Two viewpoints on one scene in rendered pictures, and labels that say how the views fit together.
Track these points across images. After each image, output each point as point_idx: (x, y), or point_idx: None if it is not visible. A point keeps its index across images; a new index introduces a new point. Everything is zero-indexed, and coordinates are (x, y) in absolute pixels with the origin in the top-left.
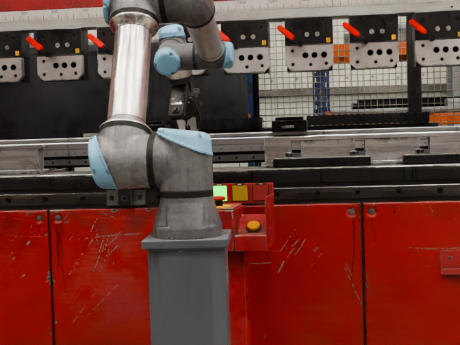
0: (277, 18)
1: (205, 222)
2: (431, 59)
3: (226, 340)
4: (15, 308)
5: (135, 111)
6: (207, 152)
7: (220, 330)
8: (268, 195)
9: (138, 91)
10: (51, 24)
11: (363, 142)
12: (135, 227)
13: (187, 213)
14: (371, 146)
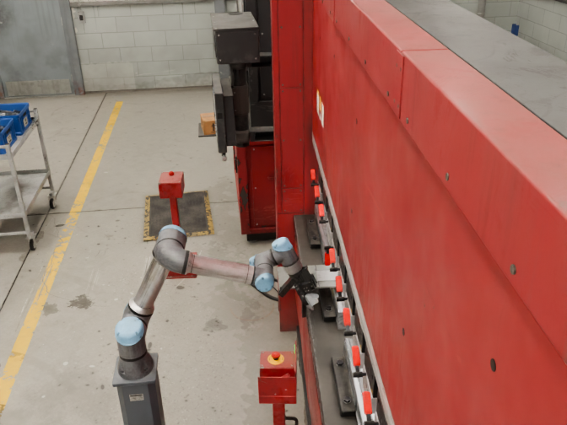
0: (346, 268)
1: (123, 369)
2: (364, 389)
3: (127, 420)
4: (300, 320)
5: (136, 301)
6: (121, 343)
7: (124, 414)
8: (272, 377)
9: (141, 293)
10: (324, 184)
11: None
12: (306, 330)
13: (118, 361)
14: (358, 406)
